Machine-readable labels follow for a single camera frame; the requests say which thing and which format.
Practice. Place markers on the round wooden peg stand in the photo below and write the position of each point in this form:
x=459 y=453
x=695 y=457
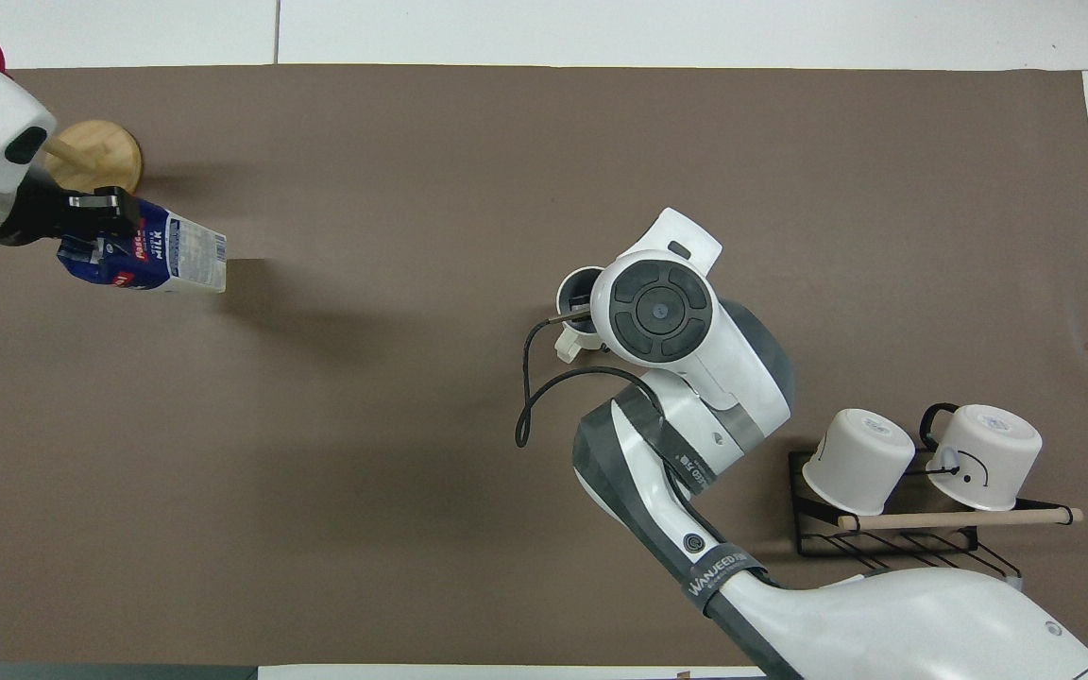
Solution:
x=110 y=156

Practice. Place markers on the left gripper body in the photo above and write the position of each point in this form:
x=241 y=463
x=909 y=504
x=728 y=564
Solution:
x=34 y=212

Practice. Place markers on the small white cup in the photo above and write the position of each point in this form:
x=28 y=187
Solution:
x=567 y=348

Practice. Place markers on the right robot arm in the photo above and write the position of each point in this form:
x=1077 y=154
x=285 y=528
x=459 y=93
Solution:
x=695 y=378

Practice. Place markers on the blue and white milk carton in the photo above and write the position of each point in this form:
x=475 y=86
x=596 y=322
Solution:
x=180 y=257

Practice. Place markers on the plain white cup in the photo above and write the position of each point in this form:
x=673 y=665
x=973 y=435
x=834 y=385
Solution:
x=860 y=463

